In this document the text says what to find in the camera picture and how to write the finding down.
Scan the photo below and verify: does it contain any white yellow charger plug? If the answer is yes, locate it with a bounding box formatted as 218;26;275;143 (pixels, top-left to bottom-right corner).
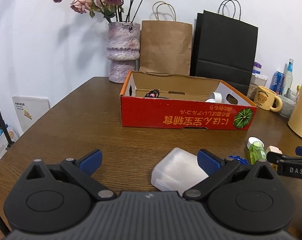
265;145;283;171

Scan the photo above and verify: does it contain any green spray bottle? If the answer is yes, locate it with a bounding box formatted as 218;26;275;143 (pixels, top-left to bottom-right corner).
247;137;266;165

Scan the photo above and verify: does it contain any blue bottle cap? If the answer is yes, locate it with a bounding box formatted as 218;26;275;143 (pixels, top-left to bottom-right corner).
229;155;249;165

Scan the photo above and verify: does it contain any translucent white plastic box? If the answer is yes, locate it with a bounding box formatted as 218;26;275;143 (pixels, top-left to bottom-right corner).
151;148;208;196

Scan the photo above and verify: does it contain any braided grey cable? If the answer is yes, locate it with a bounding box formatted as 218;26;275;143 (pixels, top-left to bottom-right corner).
143;88;170;100

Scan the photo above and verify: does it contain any yellow bear mug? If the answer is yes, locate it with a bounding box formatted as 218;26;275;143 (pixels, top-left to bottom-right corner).
254;86;283;112

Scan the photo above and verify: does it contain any blue soda can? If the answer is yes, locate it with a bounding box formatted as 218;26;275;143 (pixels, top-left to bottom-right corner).
270;71;284;94

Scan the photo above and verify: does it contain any clear seed container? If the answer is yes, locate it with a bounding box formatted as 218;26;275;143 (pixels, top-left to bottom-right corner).
246;73;268;101

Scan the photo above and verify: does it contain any white calendar card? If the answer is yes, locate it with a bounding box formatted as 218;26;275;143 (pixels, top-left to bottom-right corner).
12;96;50;132

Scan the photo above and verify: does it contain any black light stand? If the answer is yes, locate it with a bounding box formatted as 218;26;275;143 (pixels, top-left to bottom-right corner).
0;111;14;151

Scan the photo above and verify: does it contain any purple white jar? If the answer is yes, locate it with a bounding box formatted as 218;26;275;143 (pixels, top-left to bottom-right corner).
252;61;262;74

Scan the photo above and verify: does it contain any red cardboard box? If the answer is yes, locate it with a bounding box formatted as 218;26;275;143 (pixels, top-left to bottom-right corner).
120;72;257;131

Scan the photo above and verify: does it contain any black paper bag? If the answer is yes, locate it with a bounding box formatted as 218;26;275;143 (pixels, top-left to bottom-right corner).
190;0;258;95

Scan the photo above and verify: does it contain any purple textured vase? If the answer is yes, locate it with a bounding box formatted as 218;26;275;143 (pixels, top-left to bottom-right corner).
106;22;140;83

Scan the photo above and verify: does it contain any brown paper bag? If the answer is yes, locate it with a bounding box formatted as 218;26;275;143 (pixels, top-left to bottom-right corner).
139;0;193;75

